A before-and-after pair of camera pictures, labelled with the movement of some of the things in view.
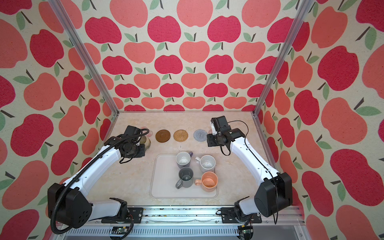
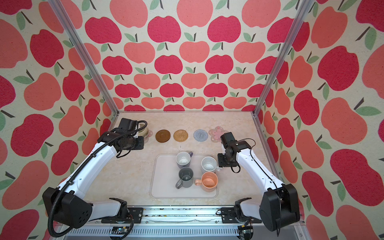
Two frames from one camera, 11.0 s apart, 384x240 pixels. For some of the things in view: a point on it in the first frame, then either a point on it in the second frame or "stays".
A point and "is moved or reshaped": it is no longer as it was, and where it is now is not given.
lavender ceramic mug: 183,159 stays
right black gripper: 209,140 to 220,162
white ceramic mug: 207,163 is moved or reshaped
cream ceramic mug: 146,141 is moved or reshaped
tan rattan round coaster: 180,135 stays
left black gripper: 141,154 to 141,145
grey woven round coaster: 200,135 stays
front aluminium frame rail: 193,223 stays
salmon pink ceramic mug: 208,181 stays
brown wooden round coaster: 162,135 stays
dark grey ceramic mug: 186,175 stays
